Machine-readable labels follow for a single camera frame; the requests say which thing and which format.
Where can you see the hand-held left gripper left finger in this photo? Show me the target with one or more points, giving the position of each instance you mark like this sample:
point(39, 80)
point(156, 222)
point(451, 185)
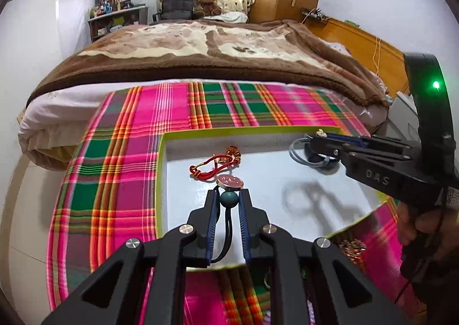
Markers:
point(211, 217)

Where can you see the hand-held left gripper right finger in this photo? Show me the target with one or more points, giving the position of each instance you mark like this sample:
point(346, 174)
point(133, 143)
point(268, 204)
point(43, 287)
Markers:
point(245, 221)

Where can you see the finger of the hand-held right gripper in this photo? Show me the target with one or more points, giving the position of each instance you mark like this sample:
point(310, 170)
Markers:
point(326, 147)
point(346, 137)

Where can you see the yellow-green rimmed tray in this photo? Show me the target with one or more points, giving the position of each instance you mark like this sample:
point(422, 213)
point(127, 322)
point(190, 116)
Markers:
point(186, 210)

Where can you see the person's right forearm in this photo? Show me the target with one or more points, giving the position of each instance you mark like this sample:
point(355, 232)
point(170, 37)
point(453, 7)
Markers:
point(437, 296)

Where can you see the person's right hand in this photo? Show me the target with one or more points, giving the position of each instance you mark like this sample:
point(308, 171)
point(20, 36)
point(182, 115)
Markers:
point(407, 224)

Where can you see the pink round gold-rimmed charm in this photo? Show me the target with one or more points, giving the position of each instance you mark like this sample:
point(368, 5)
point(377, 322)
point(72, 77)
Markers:
point(231, 180)

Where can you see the white nightstand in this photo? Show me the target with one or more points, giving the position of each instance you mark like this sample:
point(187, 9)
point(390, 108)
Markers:
point(403, 113)

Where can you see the white floral pillow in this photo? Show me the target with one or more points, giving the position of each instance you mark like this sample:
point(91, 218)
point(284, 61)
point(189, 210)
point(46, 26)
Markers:
point(339, 49)

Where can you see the wooden headboard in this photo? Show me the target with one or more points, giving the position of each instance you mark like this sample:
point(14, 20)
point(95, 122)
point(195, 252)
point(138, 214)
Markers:
point(358, 45)

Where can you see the brown beaded ornament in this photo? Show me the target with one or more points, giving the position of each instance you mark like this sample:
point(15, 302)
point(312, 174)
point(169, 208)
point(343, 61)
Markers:
point(349, 248)

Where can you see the pink green plaid cloth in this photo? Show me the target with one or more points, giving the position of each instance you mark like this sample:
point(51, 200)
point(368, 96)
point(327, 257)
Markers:
point(118, 167)

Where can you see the power strip with plugs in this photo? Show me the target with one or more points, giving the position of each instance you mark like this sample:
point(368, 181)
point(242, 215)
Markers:
point(312, 14)

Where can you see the brown patterned blanket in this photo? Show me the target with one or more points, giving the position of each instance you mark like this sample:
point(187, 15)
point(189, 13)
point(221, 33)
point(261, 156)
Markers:
point(179, 59)

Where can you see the brown teddy bear santa hat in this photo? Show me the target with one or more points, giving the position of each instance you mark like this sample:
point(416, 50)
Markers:
point(208, 3)

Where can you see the bed with white sheet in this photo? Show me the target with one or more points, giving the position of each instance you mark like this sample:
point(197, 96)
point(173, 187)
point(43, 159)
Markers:
point(53, 113)

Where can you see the dark grey chair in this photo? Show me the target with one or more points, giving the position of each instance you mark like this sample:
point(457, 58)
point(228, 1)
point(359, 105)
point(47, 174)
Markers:
point(177, 5)

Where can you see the wooden shelf desk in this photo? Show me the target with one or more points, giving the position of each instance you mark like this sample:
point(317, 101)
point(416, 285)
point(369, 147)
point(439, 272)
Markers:
point(118, 18)

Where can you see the row of cosmetic bottles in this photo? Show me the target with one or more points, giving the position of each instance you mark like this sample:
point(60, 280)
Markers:
point(107, 5)

